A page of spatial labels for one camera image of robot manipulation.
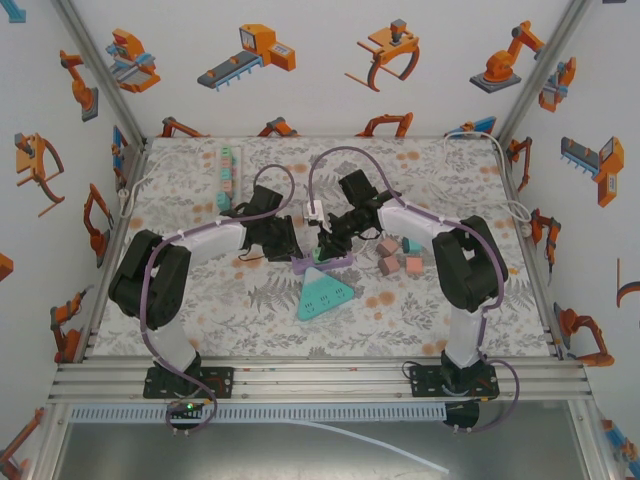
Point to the purple power strip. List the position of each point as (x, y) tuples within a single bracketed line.
[(305, 266)]

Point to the teal triangular power strip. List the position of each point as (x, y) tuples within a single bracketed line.
[(320, 300)]

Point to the circuit board with green light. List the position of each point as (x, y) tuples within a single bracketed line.
[(187, 406)]

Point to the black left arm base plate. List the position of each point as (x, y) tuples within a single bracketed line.
[(220, 382)]

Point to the green cube plug adapter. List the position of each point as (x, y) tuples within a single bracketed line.
[(318, 250)]

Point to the aluminium front frame rail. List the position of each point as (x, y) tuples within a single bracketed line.
[(320, 380)]

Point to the white long power strip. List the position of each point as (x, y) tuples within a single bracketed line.
[(238, 170)]

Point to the aluminium left side rail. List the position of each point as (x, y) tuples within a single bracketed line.
[(107, 280)]

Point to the floral patterned table mat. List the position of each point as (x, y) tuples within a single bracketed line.
[(200, 320)]

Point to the aluminium right side rail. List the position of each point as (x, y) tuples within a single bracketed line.
[(535, 280)]

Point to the aluminium right corner post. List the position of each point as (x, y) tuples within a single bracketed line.
[(545, 70)]

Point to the white plastic tube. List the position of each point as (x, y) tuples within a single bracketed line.
[(390, 445)]

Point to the aluminium left corner post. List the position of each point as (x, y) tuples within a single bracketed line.
[(100, 70)]

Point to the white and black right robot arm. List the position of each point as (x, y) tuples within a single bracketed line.
[(470, 270)]

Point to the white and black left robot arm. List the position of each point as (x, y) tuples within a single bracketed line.
[(150, 280)]

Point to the aluminium corner post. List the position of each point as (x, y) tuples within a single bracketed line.
[(100, 70), (545, 70)]

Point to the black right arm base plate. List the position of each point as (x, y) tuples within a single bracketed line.
[(425, 382)]

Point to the teal cube plug adapter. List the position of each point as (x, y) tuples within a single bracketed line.
[(226, 150), (223, 201), (413, 245), (225, 173)]

